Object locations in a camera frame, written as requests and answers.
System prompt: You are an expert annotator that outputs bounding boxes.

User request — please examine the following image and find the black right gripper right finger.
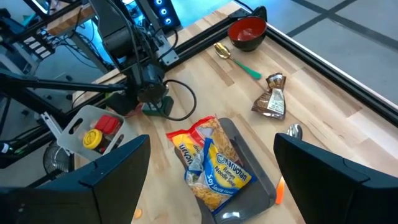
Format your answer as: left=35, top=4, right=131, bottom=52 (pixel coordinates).
left=273, top=133, right=398, bottom=224

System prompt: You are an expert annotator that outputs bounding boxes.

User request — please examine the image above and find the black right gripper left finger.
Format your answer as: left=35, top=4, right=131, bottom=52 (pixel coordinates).
left=0, top=134, right=151, bottom=224

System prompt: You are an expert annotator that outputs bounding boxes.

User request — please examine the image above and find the red box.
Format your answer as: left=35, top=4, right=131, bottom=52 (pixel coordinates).
left=95, top=114, right=122, bottom=135

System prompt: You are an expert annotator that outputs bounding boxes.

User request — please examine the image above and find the yellow lidded black spice jar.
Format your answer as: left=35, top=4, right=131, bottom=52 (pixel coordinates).
left=82, top=129, right=109, bottom=153

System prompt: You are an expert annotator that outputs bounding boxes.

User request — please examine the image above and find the orange handled spoon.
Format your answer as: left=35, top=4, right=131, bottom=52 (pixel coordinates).
left=275, top=123, right=303, bottom=205

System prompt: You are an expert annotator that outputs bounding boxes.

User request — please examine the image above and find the brown snack packet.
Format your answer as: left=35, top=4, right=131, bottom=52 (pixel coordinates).
left=251, top=73, right=287, bottom=121

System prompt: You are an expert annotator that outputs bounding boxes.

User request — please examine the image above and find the blue yellow ramen packet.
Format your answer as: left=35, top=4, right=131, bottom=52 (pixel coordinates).
left=184, top=138, right=257, bottom=215

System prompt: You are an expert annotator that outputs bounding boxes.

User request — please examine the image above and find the green box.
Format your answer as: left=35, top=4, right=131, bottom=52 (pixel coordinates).
left=141, top=95, right=175, bottom=118

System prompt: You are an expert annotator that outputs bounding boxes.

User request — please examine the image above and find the round metal mesh fan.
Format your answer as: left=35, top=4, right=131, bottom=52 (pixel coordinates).
left=42, top=142, right=74, bottom=175

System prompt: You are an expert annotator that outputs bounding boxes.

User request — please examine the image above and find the computer with blue fans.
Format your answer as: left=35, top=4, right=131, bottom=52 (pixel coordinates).
left=149, top=0, right=181, bottom=29

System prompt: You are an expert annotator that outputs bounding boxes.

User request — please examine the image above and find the light grey plastic bin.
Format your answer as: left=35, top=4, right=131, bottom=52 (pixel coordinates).
left=56, top=105, right=137, bottom=162

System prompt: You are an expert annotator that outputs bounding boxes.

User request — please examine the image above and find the dark grey plastic bin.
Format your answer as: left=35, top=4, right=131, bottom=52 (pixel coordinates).
left=174, top=117, right=277, bottom=224

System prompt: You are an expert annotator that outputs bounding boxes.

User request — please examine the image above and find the wooden workbench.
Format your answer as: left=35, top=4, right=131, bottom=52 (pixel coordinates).
left=46, top=2, right=97, bottom=37

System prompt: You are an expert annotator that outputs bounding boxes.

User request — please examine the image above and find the black bowl red inside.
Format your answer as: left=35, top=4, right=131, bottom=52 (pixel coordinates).
left=227, top=16, right=268, bottom=52

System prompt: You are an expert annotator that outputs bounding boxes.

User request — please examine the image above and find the black power strip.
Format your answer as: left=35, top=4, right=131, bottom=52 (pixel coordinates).
left=23, top=34, right=52, bottom=60

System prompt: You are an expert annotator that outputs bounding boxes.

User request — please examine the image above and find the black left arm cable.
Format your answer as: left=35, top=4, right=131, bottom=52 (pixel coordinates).
left=163, top=79, right=197, bottom=121

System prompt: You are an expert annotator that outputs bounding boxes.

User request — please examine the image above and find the gold spoon green handle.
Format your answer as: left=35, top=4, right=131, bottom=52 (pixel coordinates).
left=213, top=42, right=262, bottom=80

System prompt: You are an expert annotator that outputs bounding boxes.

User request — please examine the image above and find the black table frame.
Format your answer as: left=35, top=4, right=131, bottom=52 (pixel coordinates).
left=169, top=5, right=398, bottom=128

